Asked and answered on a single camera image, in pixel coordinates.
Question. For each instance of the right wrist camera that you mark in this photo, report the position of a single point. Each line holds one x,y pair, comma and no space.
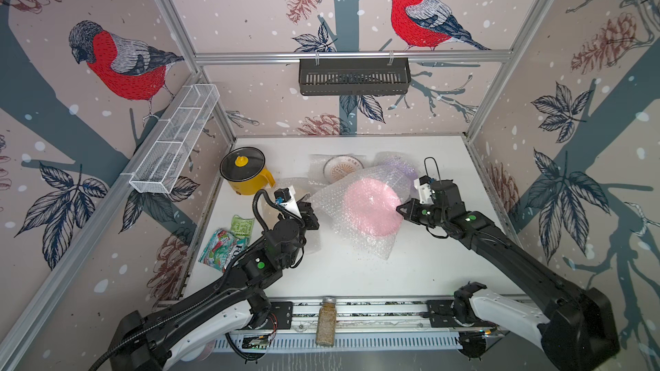
423,187

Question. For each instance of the green snack packet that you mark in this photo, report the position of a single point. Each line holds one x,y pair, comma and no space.
222,248

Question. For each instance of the pink dinner plate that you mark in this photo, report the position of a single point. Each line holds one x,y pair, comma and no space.
369,207

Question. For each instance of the clear bubble wrap sheet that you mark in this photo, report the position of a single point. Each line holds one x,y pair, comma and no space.
329,201

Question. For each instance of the yellow pot with black lid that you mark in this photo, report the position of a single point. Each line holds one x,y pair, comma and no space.
245,170

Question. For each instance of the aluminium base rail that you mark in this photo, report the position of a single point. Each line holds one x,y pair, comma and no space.
390,323

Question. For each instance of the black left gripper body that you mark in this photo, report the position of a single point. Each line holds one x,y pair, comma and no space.
299,228

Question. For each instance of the small green sachet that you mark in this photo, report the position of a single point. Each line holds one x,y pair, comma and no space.
242,228

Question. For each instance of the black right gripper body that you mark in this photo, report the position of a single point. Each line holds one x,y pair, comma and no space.
429,214

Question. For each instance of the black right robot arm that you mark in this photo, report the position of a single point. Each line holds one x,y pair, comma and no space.
575,328

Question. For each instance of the purple plate in bubble wrap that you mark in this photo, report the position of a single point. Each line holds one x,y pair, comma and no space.
403,163

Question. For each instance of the patterned plate in bubble wrap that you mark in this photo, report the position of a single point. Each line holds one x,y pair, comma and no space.
328,169

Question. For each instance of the white wire mesh shelf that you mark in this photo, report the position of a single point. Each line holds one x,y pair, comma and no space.
176,136

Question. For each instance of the spice jar with granules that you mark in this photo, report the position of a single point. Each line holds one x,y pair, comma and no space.
326,324

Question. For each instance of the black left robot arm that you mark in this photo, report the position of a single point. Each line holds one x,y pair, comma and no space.
234,301

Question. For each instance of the black hanging wire basket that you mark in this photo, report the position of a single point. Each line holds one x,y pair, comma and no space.
354,76

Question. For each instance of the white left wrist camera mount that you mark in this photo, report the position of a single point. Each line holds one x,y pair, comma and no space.
285,199

